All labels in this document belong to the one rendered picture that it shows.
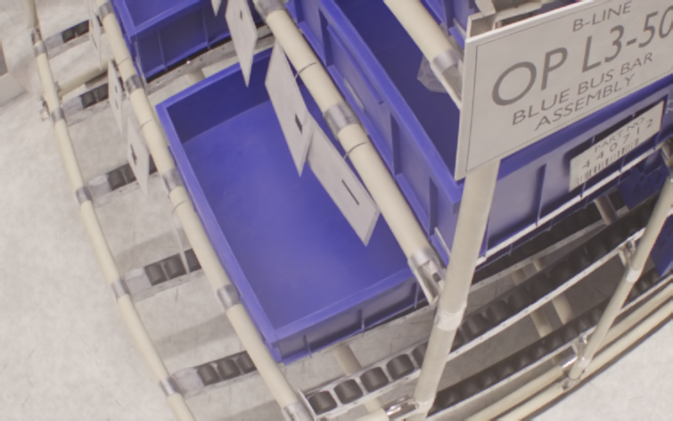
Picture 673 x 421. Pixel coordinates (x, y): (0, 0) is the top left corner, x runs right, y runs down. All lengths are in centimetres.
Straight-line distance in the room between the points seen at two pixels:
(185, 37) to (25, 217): 93
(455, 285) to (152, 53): 72
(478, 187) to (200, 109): 73
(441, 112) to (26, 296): 135
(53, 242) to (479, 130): 173
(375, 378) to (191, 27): 57
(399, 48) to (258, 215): 38
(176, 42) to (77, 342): 87
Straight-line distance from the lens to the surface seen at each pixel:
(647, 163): 182
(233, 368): 200
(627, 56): 105
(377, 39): 151
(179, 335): 250
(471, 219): 117
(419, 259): 140
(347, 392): 168
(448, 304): 135
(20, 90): 283
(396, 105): 125
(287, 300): 173
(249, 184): 179
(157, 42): 184
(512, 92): 96
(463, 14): 100
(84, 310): 255
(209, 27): 188
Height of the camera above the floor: 233
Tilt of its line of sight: 64 degrees down
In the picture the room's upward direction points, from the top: 1 degrees clockwise
